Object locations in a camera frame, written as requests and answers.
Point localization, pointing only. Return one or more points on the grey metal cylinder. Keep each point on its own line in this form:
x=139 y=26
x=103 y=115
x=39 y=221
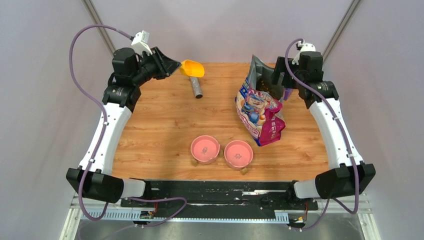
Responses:
x=196 y=87

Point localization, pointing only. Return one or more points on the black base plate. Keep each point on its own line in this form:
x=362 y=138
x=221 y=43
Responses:
x=226 y=199

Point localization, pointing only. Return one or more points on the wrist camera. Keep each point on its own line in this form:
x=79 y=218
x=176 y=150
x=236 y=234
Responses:
x=302 y=46
x=140 y=43

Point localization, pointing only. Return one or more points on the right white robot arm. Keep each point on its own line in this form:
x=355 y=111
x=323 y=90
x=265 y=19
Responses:
x=348 y=174

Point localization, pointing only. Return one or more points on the yellow plastic scoop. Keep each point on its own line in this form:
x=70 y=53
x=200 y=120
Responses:
x=192 y=68

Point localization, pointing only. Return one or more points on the pink blue pet food bag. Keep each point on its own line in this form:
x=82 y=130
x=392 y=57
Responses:
x=259 y=104

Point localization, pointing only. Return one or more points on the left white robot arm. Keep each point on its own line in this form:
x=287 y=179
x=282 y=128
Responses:
x=93 y=178

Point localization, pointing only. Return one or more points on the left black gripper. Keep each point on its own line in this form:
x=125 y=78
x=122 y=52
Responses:
x=165 y=65

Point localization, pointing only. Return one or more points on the right pink pet bowl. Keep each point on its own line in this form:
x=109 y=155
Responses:
x=238 y=155

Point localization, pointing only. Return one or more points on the aluminium rail frame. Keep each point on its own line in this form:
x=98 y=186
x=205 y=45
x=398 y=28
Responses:
x=315 y=213

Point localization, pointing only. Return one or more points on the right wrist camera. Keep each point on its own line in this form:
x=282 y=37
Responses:
x=302 y=46

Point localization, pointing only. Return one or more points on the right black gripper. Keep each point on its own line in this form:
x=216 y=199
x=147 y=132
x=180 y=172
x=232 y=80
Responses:
x=281 y=66

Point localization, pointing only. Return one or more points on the left pink pet bowl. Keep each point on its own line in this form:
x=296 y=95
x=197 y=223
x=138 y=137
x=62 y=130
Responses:
x=204 y=149

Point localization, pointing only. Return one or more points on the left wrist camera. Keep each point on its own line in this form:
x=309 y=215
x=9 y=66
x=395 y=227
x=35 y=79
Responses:
x=140 y=43

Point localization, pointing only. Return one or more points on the purple box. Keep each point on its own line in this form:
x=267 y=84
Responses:
x=287 y=93

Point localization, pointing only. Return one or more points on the pink pet bowl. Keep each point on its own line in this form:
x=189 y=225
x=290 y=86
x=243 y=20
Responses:
x=238 y=155
x=204 y=149

